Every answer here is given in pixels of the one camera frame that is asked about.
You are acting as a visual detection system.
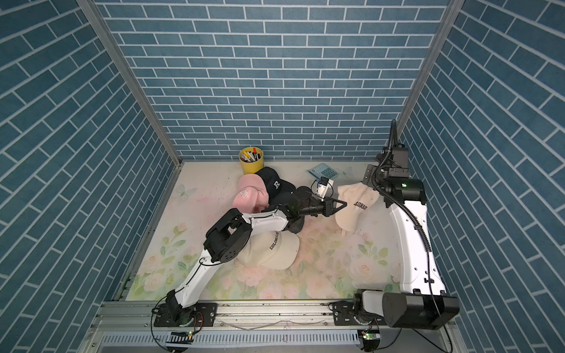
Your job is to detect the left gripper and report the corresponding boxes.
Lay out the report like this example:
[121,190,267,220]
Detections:
[295,197,345,219]

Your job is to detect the beige Colorado cap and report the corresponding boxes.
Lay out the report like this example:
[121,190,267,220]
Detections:
[335,182,380,232]
[236,231,300,270]

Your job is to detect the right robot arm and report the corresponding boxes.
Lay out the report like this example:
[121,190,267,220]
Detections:
[354,144,460,330]

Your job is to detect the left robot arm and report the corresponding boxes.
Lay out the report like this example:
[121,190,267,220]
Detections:
[152,186,347,327]

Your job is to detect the black cap front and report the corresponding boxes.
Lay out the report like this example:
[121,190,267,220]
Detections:
[285,215,305,234]

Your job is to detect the black cap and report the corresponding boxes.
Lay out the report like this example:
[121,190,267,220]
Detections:
[285,215,305,234]
[255,167,296,204]

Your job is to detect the black cap rear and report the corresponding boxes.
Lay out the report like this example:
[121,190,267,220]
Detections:
[255,167,296,204]

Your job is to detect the pink baseball cap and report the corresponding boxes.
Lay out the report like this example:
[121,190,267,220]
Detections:
[232,174,269,213]

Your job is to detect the light blue calculator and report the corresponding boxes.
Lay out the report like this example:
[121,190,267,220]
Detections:
[307,163,339,180]

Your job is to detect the yellow pen cup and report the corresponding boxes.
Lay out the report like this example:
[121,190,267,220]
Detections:
[238,146,264,174]

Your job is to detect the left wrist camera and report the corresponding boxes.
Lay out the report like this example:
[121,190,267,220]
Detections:
[315,176,334,199]

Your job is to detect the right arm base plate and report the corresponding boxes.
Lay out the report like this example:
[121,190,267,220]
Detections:
[328,300,386,326]

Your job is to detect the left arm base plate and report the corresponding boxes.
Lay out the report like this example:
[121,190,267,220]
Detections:
[152,302,218,329]

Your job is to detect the aluminium front rail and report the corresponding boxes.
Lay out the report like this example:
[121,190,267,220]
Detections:
[79,300,466,352]

